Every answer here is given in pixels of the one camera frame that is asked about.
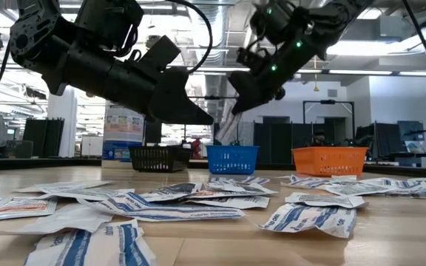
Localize silver ventilation duct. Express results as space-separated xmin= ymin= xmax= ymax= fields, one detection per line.
xmin=192 ymin=5 xmax=229 ymax=52

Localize orange plastic basket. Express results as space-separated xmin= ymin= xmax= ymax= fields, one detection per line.
xmin=291 ymin=146 xmax=369 ymax=178

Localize black monitor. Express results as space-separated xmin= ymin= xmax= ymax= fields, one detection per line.
xmin=145 ymin=121 xmax=163 ymax=145

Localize white cabinet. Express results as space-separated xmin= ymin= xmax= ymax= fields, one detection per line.
xmin=81 ymin=135 xmax=104 ymax=157

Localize blue screen monitor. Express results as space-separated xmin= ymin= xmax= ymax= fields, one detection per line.
xmin=397 ymin=120 xmax=425 ymax=154

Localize black partition panels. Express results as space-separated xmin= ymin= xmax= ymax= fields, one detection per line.
xmin=22 ymin=117 xmax=65 ymax=158

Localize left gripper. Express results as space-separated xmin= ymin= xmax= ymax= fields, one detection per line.
xmin=52 ymin=35 xmax=214 ymax=125

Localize yellow hanging pendant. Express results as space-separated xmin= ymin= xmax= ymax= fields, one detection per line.
xmin=311 ymin=55 xmax=320 ymax=92

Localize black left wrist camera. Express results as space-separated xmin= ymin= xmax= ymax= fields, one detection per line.
xmin=74 ymin=0 xmax=146 ymax=56

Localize white building pillar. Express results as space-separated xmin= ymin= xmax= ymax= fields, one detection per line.
xmin=47 ymin=86 xmax=78 ymax=158

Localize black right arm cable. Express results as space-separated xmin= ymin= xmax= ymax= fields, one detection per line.
xmin=401 ymin=0 xmax=426 ymax=92

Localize crumpled blue striped bandage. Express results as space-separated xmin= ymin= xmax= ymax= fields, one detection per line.
xmin=259 ymin=202 xmax=358 ymax=239
xmin=24 ymin=219 xmax=158 ymax=266

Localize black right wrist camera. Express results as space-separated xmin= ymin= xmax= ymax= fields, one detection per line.
xmin=251 ymin=0 xmax=312 ymax=45

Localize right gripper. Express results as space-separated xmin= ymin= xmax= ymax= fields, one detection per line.
xmin=228 ymin=33 xmax=325 ymax=115

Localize black plastic basket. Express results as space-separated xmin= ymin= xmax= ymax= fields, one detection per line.
xmin=129 ymin=145 xmax=192 ymax=174

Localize grey box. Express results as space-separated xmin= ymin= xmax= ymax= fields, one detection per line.
xmin=1 ymin=140 xmax=33 ymax=159

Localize black metal rig frame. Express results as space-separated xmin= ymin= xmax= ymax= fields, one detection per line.
xmin=302 ymin=99 xmax=355 ymax=147

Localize blue plastic basket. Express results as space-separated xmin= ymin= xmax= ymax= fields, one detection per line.
xmin=206 ymin=145 xmax=260 ymax=175

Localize white wipes canister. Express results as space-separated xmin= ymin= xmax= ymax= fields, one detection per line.
xmin=101 ymin=105 xmax=146 ymax=170

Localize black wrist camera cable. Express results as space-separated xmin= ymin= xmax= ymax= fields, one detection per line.
xmin=164 ymin=0 xmax=214 ymax=75

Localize plain white bandage wrapper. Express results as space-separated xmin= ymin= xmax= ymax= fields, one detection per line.
xmin=0 ymin=202 xmax=115 ymax=236

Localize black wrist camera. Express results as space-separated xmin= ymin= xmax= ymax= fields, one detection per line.
xmin=74 ymin=0 xmax=146 ymax=56
xmin=251 ymin=0 xmax=312 ymax=45

